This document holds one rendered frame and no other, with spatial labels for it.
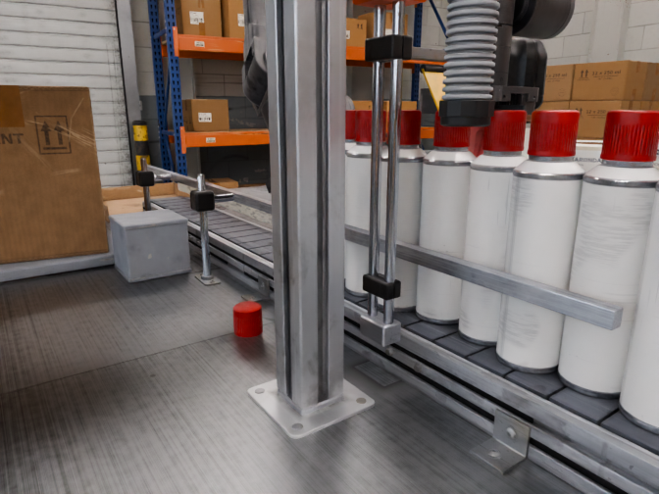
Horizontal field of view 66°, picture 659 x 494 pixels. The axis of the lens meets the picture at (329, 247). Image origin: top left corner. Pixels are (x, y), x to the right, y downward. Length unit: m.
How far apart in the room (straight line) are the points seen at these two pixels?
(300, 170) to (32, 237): 0.62
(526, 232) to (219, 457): 0.29
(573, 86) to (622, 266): 3.70
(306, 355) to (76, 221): 0.58
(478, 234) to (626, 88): 3.51
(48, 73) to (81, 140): 3.78
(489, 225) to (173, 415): 0.32
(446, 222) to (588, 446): 0.22
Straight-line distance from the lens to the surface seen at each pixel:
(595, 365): 0.42
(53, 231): 0.93
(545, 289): 0.39
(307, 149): 0.38
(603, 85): 3.98
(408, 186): 0.50
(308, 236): 0.39
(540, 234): 0.41
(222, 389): 0.50
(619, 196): 0.39
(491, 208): 0.44
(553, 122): 0.41
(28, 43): 4.69
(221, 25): 4.34
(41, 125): 0.91
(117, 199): 1.58
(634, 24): 5.64
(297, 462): 0.41
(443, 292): 0.50
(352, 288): 0.58
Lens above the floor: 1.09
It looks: 15 degrees down
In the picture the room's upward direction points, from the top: straight up
